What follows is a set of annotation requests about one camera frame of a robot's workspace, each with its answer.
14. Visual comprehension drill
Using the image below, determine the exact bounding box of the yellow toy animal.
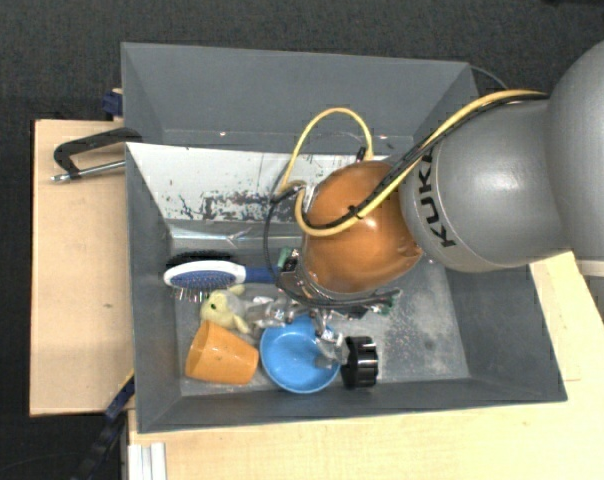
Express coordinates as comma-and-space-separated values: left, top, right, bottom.
198, 284, 254, 335

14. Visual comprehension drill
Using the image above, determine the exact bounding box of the pale flat board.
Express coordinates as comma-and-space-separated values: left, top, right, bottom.
28, 117, 136, 417

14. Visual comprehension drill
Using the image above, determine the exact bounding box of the grey metal bin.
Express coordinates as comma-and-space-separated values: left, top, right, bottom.
120, 41, 569, 435

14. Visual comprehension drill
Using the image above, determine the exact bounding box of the orange cup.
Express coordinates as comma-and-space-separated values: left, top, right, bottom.
183, 319, 261, 387

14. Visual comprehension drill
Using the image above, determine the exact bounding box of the white and blue hairbrush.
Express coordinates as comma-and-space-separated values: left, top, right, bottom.
162, 259, 279, 302

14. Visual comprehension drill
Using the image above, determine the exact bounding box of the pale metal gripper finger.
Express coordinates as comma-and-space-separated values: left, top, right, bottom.
311, 320, 345, 370
250, 297, 304, 330

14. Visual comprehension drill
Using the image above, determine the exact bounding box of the black cylinder on white bracket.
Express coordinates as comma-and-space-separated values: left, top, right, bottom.
338, 335, 380, 390

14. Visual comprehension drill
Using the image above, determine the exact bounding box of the blue bowl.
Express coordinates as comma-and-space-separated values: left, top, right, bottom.
259, 313, 343, 396

